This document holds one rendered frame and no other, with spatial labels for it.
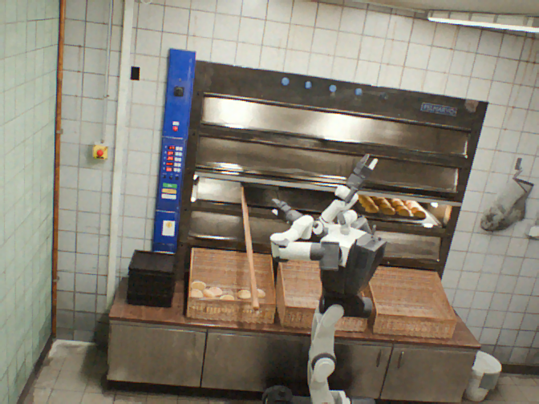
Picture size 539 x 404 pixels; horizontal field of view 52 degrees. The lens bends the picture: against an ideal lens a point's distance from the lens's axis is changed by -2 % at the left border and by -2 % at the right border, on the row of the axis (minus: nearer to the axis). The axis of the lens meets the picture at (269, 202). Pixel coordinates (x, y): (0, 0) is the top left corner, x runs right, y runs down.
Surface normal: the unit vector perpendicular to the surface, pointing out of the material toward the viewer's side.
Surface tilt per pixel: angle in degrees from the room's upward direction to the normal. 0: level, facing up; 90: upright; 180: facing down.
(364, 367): 92
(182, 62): 90
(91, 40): 90
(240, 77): 90
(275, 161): 70
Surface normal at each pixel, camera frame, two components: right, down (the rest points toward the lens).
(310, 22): 0.08, 0.33
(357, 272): -0.50, 0.22
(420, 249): 0.12, 0.00
